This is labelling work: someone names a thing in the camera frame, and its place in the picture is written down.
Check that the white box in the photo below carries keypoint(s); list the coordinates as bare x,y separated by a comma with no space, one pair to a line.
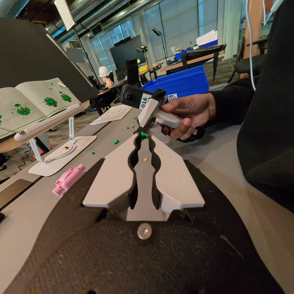
206,38

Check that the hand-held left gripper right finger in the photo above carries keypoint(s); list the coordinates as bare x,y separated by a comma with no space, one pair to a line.
176,181

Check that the printed paper sheet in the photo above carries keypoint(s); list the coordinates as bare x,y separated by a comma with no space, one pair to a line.
112,113

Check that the studio light stand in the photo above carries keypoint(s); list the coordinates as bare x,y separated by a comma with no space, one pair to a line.
158,32

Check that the blue storage bin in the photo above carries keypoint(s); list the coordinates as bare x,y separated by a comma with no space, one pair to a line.
183,80

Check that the black office chair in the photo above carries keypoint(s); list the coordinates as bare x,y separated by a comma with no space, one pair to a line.
132,71
248,66

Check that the pink plastic toy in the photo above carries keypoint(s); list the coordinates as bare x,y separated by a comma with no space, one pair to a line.
66,181

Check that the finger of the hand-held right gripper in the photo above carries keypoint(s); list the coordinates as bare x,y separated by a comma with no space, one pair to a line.
147,112
158,134

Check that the black backdrop panel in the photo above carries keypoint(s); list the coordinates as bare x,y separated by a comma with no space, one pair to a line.
34,57

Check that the small yellow box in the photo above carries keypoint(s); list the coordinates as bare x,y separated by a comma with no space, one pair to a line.
143,68

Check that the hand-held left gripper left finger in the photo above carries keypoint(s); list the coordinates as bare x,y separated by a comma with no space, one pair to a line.
110,181

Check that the person's right hand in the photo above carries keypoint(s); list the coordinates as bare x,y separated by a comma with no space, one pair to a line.
197,110

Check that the small green toy piece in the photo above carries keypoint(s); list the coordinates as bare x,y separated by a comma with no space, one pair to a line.
144,135

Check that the large black monitor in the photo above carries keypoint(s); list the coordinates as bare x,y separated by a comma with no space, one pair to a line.
125,52

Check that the mannequin head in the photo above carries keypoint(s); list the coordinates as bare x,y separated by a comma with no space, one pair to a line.
108,80

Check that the white book stand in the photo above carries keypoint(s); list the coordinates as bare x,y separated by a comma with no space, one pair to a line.
85,140

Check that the open instruction booklet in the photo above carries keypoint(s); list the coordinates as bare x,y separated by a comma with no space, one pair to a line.
34,96

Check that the white hard hat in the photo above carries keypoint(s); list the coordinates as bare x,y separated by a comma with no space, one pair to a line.
103,71

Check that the silver ventilation ducts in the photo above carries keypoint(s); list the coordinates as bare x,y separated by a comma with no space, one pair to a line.
103,16

